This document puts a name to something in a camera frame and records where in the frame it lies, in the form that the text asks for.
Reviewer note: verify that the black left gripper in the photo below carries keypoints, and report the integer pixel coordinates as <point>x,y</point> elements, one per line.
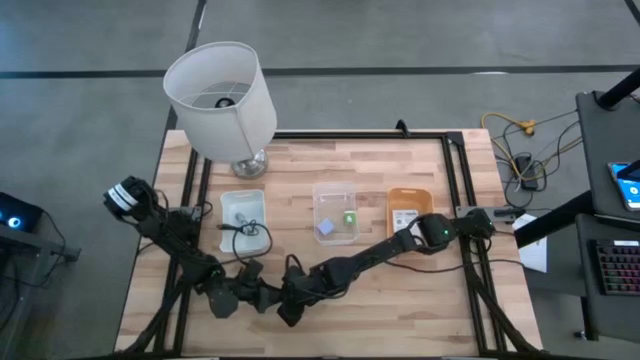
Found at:
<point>249,291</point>

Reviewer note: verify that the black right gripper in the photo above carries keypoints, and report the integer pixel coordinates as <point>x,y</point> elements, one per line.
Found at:
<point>307,286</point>

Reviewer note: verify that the small grey cube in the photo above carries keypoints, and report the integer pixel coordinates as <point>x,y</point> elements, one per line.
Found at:
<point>325,227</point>

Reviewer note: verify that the green white charger box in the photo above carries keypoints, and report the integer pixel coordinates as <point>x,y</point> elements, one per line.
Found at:
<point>349,218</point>

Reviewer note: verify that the white box green edge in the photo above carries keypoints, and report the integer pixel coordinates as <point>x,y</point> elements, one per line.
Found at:
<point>405,220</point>

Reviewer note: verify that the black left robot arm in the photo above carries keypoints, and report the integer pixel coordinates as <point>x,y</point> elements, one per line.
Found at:
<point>175,235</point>

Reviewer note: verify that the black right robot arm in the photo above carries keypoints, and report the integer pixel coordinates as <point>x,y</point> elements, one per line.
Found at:
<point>380,252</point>

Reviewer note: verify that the white plastic bin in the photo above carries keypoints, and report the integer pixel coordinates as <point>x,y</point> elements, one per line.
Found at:
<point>242,202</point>

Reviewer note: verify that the clear plastic bin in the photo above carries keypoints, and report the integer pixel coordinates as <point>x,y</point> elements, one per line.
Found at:
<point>335,200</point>

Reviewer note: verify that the orange plastic bin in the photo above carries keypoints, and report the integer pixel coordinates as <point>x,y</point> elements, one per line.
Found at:
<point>410,197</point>

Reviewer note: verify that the white shade table lamp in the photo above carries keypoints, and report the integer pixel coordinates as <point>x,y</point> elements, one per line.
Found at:
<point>225,125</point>

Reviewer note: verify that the black side cart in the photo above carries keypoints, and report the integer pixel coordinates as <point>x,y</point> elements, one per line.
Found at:
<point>30,250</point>

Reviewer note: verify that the white paper sheet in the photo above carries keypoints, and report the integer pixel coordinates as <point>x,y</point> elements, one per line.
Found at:
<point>535,255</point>

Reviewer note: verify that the black computer with blue light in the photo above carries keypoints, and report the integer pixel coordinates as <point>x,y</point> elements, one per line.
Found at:
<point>15,215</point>

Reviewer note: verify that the black power adapter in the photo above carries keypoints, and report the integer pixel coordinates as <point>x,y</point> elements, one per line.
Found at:
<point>526,175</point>

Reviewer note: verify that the black diagonal pole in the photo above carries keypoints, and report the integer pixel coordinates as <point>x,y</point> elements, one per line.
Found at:
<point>620,90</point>
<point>555,220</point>

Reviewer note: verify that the black desk panel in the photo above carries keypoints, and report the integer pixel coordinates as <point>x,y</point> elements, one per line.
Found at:
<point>600,140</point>
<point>610,315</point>

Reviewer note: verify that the black backlit keyboard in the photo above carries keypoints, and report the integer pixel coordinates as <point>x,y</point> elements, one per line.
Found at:
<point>620,270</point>

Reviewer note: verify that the smartphone with blue screen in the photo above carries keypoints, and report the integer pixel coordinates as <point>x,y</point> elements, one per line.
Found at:
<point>627,190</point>

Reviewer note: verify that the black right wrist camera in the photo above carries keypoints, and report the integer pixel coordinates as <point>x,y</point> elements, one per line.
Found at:
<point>295,275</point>

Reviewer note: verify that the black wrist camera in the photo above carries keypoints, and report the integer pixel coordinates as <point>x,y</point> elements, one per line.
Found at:
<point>252,269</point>
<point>295,275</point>

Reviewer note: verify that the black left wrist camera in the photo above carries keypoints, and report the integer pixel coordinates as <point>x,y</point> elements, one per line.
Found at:
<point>252,269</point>

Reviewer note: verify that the black aluminium table frame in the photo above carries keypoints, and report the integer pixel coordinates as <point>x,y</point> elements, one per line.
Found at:
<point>350,135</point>

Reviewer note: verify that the small black bracket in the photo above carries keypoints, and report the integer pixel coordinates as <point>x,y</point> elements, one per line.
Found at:
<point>401,127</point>

